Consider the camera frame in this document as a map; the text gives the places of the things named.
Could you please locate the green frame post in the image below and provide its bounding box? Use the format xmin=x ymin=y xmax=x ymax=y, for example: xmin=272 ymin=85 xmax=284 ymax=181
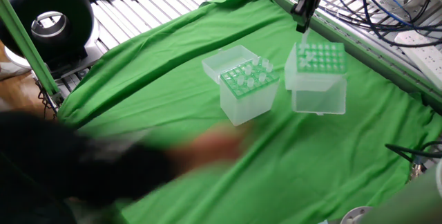
xmin=0 ymin=0 xmax=65 ymax=106

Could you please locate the thin black cable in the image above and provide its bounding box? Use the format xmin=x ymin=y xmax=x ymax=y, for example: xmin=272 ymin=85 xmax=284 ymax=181
xmin=34 ymin=77 xmax=59 ymax=120

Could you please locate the green cloth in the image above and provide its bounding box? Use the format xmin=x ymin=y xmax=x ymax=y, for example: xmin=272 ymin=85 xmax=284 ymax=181
xmin=57 ymin=0 xmax=442 ymax=224

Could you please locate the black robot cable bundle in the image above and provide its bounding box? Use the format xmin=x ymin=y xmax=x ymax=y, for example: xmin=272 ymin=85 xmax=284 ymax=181
xmin=317 ymin=0 xmax=442 ymax=48

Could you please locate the white power strip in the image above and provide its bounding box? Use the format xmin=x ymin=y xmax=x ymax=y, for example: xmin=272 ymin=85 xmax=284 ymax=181
xmin=394 ymin=30 xmax=442 ymax=90

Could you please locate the bare right forearm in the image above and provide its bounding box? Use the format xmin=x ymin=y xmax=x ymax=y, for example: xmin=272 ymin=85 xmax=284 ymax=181
xmin=164 ymin=143 xmax=201 ymax=178

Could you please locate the black round ring device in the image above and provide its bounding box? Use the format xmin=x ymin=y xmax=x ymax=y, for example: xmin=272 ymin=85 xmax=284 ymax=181
xmin=0 ymin=0 xmax=102 ymax=80

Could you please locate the white shoe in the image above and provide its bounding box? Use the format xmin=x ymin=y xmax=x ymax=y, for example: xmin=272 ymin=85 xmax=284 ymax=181
xmin=0 ymin=61 xmax=32 ymax=82

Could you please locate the person's right hand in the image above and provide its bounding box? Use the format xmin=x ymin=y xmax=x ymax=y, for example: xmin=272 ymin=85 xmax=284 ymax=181
xmin=193 ymin=128 xmax=252 ymax=169

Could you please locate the black cable with metal plug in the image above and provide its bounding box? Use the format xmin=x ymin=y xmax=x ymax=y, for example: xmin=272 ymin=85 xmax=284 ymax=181
xmin=385 ymin=140 xmax=442 ymax=180

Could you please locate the translucent tip box holding tips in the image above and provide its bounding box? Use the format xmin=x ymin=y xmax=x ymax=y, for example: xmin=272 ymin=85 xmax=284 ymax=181
xmin=284 ymin=41 xmax=347 ymax=116

